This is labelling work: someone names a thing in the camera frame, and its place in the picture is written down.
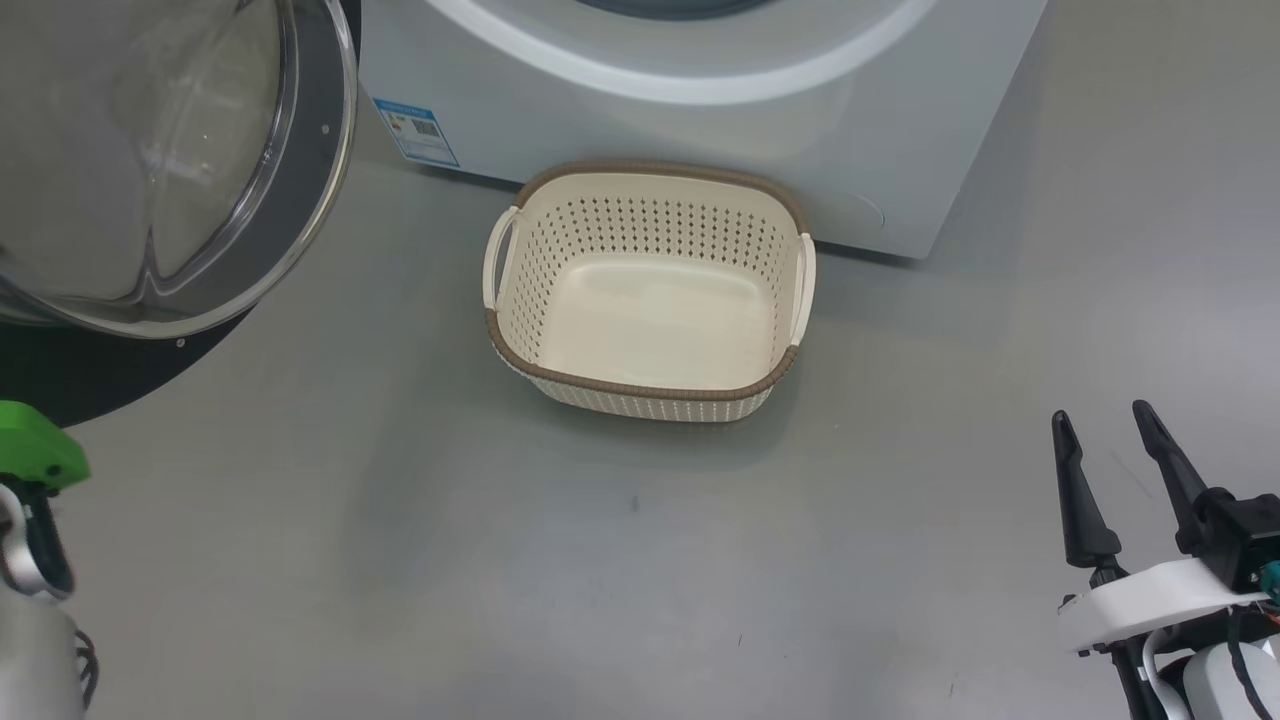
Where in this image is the blue energy label sticker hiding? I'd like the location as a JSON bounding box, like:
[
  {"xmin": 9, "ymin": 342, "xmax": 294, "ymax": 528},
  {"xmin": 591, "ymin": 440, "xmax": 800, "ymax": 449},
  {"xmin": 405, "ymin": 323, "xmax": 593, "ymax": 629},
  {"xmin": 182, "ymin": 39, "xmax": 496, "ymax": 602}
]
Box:
[{"xmin": 373, "ymin": 97, "xmax": 461, "ymax": 169}]

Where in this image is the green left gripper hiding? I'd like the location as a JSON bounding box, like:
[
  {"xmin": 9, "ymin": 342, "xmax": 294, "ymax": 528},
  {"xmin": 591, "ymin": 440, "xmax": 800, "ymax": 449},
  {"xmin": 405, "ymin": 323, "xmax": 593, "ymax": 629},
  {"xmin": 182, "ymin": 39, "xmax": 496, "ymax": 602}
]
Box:
[{"xmin": 0, "ymin": 400, "xmax": 92, "ymax": 493}]

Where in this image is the black glass washing machine door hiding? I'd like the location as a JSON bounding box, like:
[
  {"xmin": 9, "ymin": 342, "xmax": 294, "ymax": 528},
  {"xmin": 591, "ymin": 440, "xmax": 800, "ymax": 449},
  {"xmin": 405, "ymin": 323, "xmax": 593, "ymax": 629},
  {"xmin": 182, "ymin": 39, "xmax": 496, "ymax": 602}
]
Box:
[{"xmin": 0, "ymin": 0, "xmax": 360, "ymax": 429}]

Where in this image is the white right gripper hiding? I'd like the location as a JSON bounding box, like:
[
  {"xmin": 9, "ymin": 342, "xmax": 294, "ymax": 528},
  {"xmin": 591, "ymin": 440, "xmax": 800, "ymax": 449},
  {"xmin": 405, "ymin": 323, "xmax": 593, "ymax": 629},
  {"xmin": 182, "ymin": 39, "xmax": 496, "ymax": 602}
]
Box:
[{"xmin": 1051, "ymin": 400, "xmax": 1280, "ymax": 656}]

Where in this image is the white washing machine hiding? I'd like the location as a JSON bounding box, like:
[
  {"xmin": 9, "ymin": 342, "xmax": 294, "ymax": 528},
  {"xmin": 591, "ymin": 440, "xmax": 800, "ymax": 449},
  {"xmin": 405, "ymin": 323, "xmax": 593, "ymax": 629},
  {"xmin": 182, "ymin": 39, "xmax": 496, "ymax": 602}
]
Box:
[{"xmin": 358, "ymin": 0, "xmax": 1049, "ymax": 261}]

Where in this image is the cream laundry basket brown rim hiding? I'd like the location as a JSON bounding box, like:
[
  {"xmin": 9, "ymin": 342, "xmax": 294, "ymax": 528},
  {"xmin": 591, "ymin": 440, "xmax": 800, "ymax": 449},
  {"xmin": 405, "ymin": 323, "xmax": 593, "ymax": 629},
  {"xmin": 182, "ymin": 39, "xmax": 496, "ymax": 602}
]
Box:
[{"xmin": 483, "ymin": 160, "xmax": 817, "ymax": 424}]

